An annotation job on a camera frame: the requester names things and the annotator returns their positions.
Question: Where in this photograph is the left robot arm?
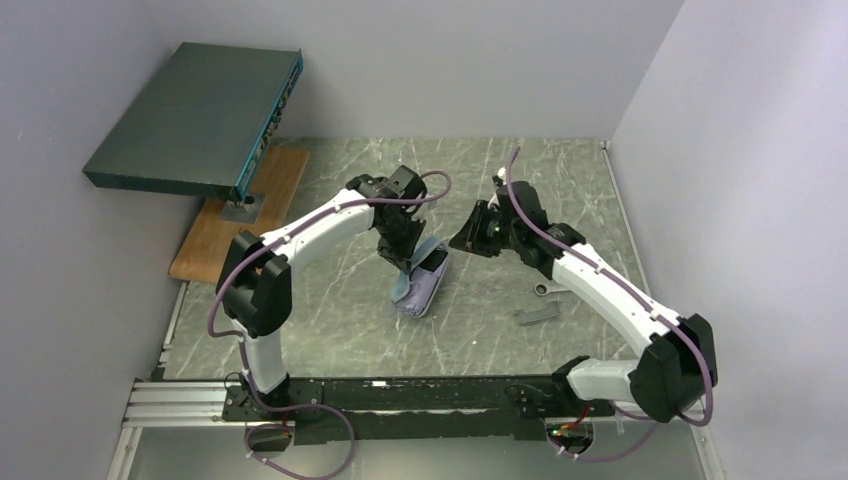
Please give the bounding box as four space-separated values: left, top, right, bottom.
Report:
211 166 449 411

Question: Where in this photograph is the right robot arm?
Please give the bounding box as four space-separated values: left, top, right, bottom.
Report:
449 181 718 424

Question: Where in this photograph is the silver ratchet wrench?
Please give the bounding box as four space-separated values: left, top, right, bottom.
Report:
533 282 570 297

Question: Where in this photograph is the grey metal stand plate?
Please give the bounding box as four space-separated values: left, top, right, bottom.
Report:
220 193 266 224

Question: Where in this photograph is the wooden board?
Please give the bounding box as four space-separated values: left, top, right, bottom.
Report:
169 147 310 284

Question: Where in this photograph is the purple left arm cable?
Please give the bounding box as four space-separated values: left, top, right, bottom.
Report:
207 170 453 480

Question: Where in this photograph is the grey plastic bracket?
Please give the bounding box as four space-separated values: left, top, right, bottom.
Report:
514 301 560 326

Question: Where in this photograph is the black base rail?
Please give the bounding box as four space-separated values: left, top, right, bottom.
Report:
221 375 614 445

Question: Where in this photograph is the dark network switch box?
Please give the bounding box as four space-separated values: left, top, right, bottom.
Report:
82 42 304 203

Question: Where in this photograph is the aluminium frame rail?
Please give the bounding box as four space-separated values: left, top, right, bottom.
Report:
107 380 226 479

